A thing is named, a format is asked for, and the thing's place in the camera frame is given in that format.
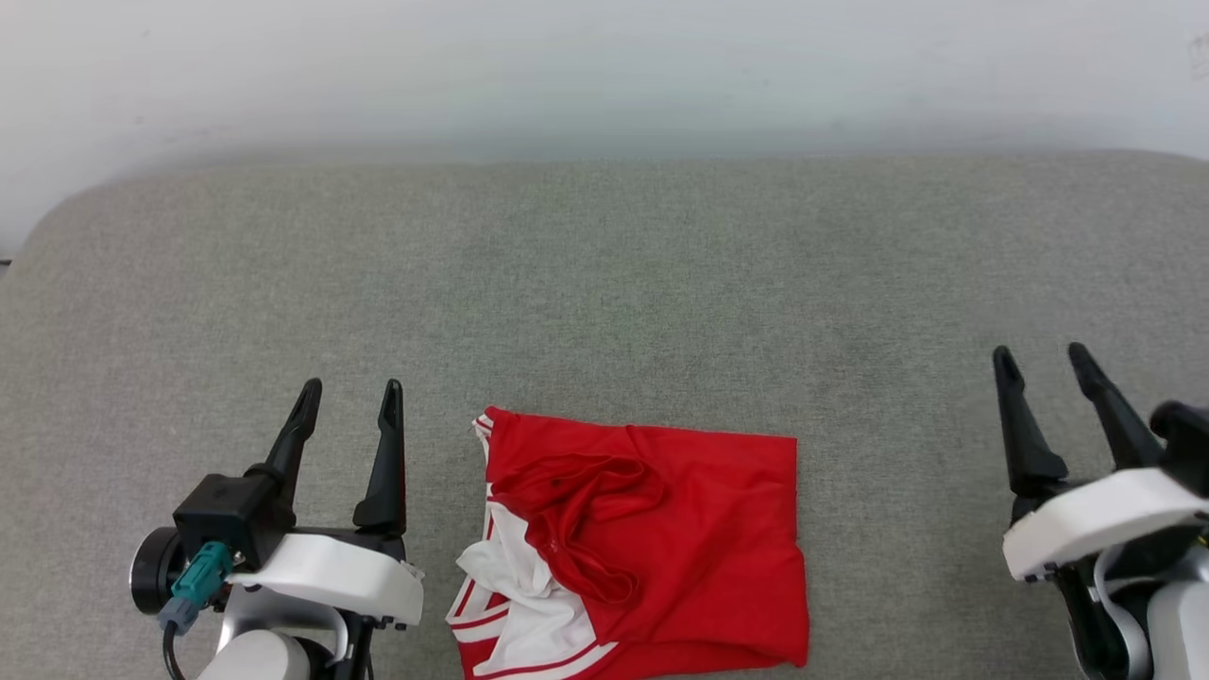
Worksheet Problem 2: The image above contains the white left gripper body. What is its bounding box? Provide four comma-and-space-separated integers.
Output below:
130, 525, 425, 630

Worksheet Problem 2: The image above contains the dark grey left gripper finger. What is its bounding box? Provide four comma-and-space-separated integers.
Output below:
246, 378, 324, 506
352, 379, 408, 536

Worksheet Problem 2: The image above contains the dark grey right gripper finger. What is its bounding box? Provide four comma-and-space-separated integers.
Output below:
992, 346, 1071, 500
1068, 342, 1166, 471

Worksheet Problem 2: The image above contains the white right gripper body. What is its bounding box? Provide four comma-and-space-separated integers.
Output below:
1002, 467, 1209, 583

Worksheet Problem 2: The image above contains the red and white garment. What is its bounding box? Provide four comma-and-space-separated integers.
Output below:
446, 406, 811, 680

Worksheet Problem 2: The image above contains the teal cable connector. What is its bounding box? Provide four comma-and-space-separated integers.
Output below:
158, 540, 235, 634

